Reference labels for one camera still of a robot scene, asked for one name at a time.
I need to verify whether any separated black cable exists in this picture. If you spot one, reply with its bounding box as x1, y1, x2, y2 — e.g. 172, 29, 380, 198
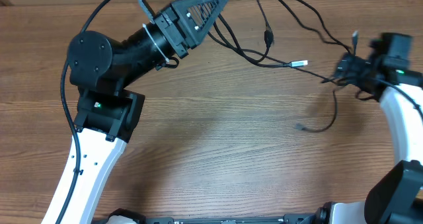
293, 85, 341, 134

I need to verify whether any black cable bundle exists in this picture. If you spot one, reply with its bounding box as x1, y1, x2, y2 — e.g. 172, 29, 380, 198
203, 0, 360, 86

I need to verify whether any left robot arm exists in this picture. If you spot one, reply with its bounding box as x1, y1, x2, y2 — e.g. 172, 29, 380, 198
43, 0, 228, 223

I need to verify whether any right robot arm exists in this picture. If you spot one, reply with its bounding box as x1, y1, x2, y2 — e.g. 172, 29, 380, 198
304, 32, 422, 223

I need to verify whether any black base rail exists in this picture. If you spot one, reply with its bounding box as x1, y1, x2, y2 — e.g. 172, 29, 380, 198
111, 202, 334, 224

